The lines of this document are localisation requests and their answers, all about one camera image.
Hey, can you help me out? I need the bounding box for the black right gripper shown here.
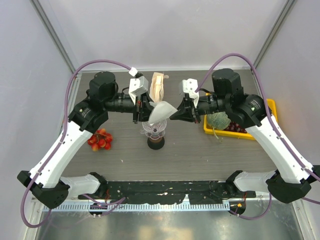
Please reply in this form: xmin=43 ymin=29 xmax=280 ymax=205
xmin=170 ymin=94 xmax=230 ymax=124

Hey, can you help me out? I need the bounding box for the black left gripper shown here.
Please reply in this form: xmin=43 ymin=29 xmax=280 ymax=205
xmin=104 ymin=91 xmax=166 ymax=124

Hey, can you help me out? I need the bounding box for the white paper coffee filter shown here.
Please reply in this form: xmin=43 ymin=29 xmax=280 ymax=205
xmin=148 ymin=101 xmax=178 ymax=125

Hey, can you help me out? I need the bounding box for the clear plastic coffee dripper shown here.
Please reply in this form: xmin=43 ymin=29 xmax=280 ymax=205
xmin=140 ymin=120 xmax=167 ymax=140

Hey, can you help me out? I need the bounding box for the black base glass carafe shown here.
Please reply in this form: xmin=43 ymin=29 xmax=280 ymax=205
xmin=145 ymin=132 xmax=165 ymax=150

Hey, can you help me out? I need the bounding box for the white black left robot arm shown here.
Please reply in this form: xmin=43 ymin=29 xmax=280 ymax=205
xmin=17 ymin=71 xmax=153 ymax=210

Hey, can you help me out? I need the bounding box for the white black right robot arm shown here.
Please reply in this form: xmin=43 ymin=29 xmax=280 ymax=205
xmin=170 ymin=68 xmax=320 ymax=204

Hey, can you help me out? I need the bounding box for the stack of paper filters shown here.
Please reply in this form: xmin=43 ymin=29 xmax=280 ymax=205
xmin=149 ymin=72 xmax=169 ymax=103

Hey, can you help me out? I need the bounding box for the yellow plastic fruit tray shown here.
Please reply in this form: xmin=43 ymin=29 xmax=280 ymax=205
xmin=203 ymin=98 xmax=278 ymax=141

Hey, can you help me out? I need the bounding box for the green netted melon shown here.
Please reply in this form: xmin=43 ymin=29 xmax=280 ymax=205
xmin=207 ymin=112 xmax=231 ymax=130

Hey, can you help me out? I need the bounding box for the red grape bunch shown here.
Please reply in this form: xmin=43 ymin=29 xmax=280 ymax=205
xmin=224 ymin=122 xmax=243 ymax=133

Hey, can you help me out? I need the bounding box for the red cherry bunch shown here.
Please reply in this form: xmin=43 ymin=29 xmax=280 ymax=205
xmin=87 ymin=128 xmax=114 ymax=152

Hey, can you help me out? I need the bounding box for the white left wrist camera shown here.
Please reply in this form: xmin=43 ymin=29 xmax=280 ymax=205
xmin=128 ymin=67 xmax=149 ymax=105

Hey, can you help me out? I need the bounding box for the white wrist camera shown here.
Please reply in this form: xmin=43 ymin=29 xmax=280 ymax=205
xmin=178 ymin=78 xmax=200 ymax=108
xmin=128 ymin=67 xmax=149 ymax=105

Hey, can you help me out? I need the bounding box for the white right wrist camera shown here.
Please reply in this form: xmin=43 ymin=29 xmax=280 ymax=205
xmin=178 ymin=78 xmax=200 ymax=108

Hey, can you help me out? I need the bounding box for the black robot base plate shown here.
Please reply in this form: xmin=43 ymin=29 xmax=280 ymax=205
xmin=89 ymin=180 xmax=256 ymax=205

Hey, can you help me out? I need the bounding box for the white slotted cable duct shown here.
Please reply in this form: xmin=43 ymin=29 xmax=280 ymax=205
xmin=52 ymin=200 xmax=230 ymax=213

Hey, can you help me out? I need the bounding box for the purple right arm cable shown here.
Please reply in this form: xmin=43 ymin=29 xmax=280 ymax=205
xmin=196 ymin=52 xmax=320 ymax=222

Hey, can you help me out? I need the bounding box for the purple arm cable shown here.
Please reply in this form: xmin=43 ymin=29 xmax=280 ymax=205
xmin=20 ymin=59 xmax=137 ymax=228
xmin=196 ymin=52 xmax=320 ymax=222

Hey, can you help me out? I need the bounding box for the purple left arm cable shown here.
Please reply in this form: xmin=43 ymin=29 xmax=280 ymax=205
xmin=20 ymin=59 xmax=137 ymax=228

